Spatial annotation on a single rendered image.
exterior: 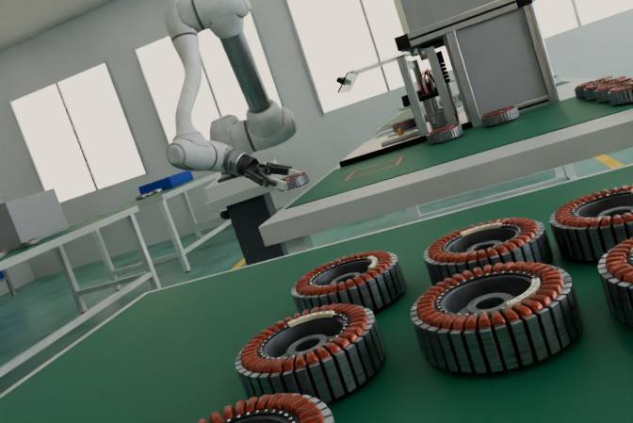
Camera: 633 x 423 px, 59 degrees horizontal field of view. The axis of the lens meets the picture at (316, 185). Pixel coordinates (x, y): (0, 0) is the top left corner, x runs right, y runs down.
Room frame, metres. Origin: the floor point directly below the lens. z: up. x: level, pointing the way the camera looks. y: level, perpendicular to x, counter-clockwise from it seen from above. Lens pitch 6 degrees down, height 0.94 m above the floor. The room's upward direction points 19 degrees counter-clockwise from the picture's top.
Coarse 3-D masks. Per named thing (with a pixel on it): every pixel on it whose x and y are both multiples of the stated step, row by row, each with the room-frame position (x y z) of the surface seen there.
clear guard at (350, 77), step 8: (416, 48) 1.94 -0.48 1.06; (400, 56) 2.02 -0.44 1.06; (408, 56) 2.17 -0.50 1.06; (376, 64) 2.04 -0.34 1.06; (384, 64) 2.21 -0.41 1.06; (352, 72) 2.02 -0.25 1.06; (360, 72) 2.17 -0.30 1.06; (344, 80) 2.02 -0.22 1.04; (352, 80) 2.19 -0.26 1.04; (344, 88) 2.09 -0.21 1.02
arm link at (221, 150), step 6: (216, 144) 1.99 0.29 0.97; (222, 144) 2.02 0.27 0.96; (216, 150) 1.97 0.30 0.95; (222, 150) 1.99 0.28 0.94; (228, 150) 2.00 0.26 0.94; (216, 156) 1.96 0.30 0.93; (222, 156) 1.99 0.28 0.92; (216, 162) 1.97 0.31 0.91; (222, 162) 1.99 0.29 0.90; (216, 168) 1.98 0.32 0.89; (222, 168) 2.00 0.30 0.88
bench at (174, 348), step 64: (576, 192) 0.67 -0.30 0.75; (320, 256) 0.78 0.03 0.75; (128, 320) 0.79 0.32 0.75; (192, 320) 0.68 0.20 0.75; (256, 320) 0.59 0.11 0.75; (384, 320) 0.48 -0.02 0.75; (64, 384) 0.60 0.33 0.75; (128, 384) 0.53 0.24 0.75; (192, 384) 0.48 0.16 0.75; (384, 384) 0.36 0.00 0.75; (448, 384) 0.34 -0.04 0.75; (512, 384) 0.31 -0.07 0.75; (576, 384) 0.29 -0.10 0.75
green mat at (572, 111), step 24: (528, 120) 1.54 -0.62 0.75; (552, 120) 1.39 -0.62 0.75; (576, 120) 1.25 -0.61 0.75; (456, 144) 1.54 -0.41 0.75; (480, 144) 1.38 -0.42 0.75; (504, 144) 1.25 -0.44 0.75; (360, 168) 1.76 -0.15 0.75; (384, 168) 1.55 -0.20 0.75; (408, 168) 1.39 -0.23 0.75; (312, 192) 1.55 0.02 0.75; (336, 192) 1.39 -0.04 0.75
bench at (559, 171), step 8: (456, 96) 4.84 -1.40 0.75; (456, 104) 3.63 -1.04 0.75; (408, 112) 4.87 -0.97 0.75; (424, 112) 3.93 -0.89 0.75; (392, 120) 4.44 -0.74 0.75; (400, 120) 3.98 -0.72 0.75; (384, 128) 3.72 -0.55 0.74; (560, 168) 3.47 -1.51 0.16; (528, 176) 3.53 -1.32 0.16; (560, 176) 3.47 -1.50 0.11; (496, 184) 3.59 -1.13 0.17; (464, 192) 3.65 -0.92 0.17; (440, 200) 3.70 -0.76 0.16; (408, 208) 3.76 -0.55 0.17; (408, 216) 3.76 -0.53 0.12
